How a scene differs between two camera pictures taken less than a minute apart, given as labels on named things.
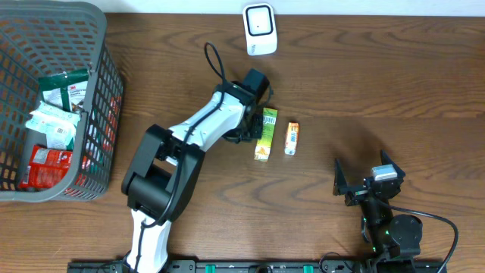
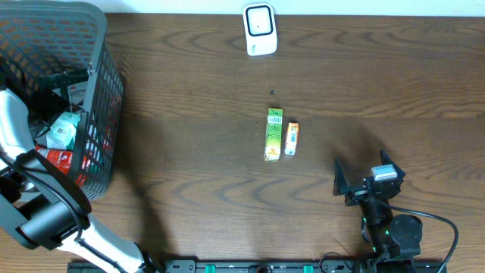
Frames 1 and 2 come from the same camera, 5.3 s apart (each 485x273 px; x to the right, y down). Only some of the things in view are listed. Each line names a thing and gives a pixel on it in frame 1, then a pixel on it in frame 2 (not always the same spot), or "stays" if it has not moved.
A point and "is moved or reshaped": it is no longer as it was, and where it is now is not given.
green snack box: x=263 y=145 is moved or reshaped
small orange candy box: x=292 y=138 stays
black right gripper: x=342 y=188 stays
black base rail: x=265 y=266 stays
